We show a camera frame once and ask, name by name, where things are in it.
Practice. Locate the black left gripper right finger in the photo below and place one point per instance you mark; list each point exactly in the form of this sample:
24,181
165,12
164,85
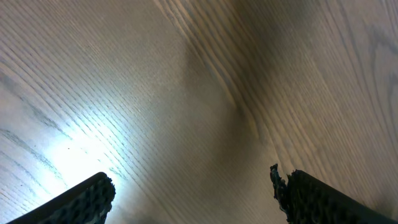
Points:
305,199

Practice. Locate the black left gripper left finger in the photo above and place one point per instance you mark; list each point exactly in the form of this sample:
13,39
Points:
86,203

